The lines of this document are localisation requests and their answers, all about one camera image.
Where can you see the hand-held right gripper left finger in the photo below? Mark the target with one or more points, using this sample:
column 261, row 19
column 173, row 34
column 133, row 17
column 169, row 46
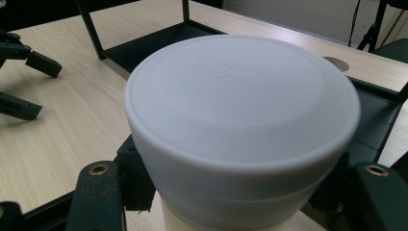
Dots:
column 99, row 199

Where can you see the black two-tier metal rack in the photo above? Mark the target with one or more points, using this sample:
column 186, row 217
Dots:
column 154, row 45

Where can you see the amber jar with white lid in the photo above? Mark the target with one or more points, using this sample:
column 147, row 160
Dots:
column 240, row 112

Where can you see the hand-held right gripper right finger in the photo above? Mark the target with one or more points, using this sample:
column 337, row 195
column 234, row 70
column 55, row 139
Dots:
column 378, row 202

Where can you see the black chair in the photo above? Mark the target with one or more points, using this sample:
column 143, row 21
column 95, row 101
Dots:
column 394, row 49

